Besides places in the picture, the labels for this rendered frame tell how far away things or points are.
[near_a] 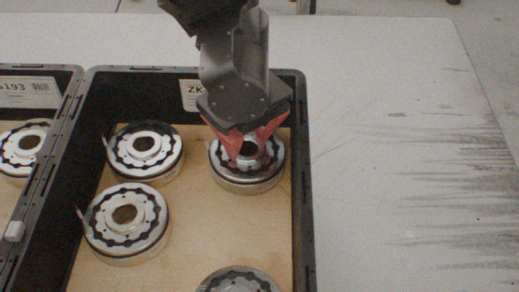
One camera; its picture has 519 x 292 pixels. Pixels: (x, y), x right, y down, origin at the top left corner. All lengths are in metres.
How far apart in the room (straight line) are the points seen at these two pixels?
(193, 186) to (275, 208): 0.11
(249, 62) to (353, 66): 0.62
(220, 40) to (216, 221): 0.26
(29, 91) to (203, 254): 0.35
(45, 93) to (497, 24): 2.27
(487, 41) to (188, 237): 2.10
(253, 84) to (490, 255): 0.51
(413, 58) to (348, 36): 0.15
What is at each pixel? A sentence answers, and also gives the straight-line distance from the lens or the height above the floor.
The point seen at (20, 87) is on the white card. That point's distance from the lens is 0.75.
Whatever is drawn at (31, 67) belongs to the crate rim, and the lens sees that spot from 0.72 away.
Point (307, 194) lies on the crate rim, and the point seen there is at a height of 0.93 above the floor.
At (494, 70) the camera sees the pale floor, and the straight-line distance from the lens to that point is 2.36.
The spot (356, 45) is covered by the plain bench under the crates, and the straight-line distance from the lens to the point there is 1.10.
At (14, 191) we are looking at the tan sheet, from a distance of 0.71.
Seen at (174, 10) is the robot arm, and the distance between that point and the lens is 0.46.
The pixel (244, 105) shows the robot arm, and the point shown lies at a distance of 0.44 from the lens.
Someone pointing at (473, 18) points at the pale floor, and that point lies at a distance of 2.66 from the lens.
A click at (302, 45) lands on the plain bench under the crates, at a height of 0.70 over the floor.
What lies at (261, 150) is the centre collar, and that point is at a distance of 0.63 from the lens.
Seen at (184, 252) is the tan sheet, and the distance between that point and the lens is 0.59.
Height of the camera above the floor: 1.34
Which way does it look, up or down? 50 degrees down
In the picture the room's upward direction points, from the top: straight up
